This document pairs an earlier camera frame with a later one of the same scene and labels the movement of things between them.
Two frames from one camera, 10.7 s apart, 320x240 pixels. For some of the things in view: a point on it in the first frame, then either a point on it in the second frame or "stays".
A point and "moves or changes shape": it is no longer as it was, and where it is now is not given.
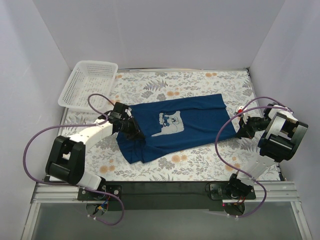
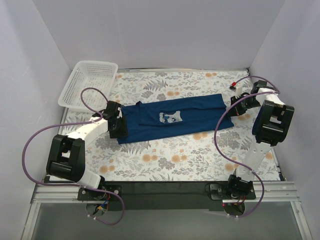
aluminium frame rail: [276, 191] stays
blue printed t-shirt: [173, 124] moves or changes shape
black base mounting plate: [165, 195] stays
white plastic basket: [90, 77] stays
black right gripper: [245, 126] → [236, 106]
